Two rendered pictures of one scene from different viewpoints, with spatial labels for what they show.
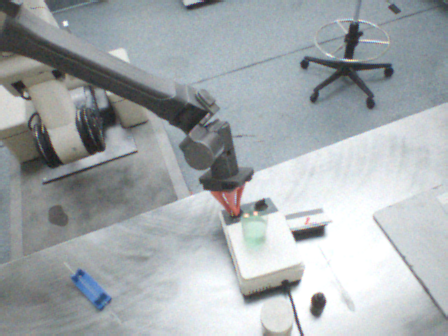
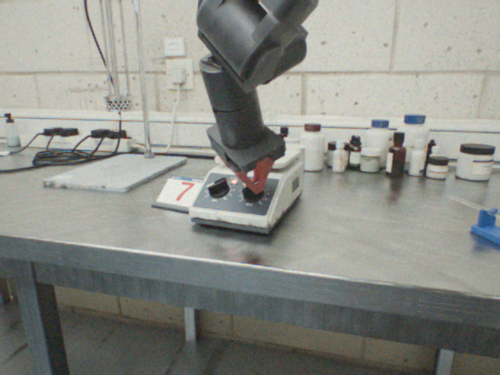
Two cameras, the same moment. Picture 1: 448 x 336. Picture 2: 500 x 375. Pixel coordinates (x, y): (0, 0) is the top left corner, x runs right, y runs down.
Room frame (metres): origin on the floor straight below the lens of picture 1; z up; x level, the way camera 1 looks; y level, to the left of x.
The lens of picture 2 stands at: (0.88, 0.23, 0.96)
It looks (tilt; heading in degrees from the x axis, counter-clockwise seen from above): 17 degrees down; 208
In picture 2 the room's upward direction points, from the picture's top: straight up
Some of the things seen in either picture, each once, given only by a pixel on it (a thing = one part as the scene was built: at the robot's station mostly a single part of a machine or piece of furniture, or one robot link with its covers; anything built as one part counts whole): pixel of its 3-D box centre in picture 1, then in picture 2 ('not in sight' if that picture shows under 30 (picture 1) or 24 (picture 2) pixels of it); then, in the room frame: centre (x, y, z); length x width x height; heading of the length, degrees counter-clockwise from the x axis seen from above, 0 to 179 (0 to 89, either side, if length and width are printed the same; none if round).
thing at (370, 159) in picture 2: not in sight; (370, 160); (-0.01, 0.07, 0.78); 0.05 x 0.05 x 0.05
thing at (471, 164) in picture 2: not in sight; (474, 162); (-0.05, 0.29, 0.79); 0.07 x 0.07 x 0.07
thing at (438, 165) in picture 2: not in sight; (437, 167); (-0.02, 0.21, 0.77); 0.04 x 0.04 x 0.04
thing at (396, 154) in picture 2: not in sight; (396, 154); (0.00, 0.13, 0.80); 0.04 x 0.04 x 0.10
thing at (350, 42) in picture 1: (351, 39); not in sight; (1.69, -0.80, 0.28); 0.40 x 0.40 x 0.05
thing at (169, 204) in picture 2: (307, 218); (181, 193); (0.40, -0.17, 0.77); 0.09 x 0.06 x 0.04; 92
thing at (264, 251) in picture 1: (263, 244); (259, 155); (0.33, -0.05, 0.83); 0.12 x 0.12 x 0.01; 7
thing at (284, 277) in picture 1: (259, 242); (254, 184); (0.35, -0.05, 0.79); 0.22 x 0.13 x 0.08; 7
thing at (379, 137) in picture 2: not in sight; (378, 143); (-0.07, 0.07, 0.81); 0.06 x 0.06 x 0.11
